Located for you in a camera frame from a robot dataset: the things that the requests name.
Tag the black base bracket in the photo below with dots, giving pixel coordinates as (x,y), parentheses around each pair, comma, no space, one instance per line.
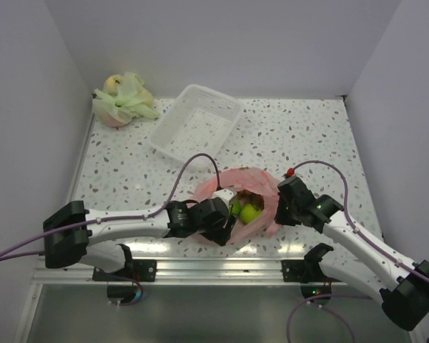
(301,271)
(140,270)

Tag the green striped toy melon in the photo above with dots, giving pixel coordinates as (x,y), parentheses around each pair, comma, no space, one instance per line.
(236,208)

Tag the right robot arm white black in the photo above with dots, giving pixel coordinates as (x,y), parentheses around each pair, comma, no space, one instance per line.
(355,256)

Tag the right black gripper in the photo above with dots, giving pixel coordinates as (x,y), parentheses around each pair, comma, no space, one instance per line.
(280,218)

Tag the green toy apple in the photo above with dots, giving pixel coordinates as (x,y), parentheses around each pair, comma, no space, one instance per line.
(249,213)

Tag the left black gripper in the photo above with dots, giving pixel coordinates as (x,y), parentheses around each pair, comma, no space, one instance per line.
(221,234)

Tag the right black base bracket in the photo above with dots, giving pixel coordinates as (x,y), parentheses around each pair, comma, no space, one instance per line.
(301,271)

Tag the white plastic basket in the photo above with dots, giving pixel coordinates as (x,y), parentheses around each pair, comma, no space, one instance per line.
(198,121)

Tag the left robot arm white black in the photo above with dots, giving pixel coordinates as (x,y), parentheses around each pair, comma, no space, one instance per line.
(77,235)

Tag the left black base bracket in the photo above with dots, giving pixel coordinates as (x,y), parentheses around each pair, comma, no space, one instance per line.
(140,270)

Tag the aluminium mounting rail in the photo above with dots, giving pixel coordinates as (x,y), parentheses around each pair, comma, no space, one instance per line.
(184,271)

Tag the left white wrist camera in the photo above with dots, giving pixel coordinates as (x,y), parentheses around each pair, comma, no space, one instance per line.
(226,195)

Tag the brown longan bunch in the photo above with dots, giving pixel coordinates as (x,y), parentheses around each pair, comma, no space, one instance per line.
(247,197)

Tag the pink plastic bag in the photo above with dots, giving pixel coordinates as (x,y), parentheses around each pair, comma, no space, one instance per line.
(251,179)

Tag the green plastic bag with fruit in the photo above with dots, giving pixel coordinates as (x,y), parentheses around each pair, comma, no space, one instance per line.
(122,99)

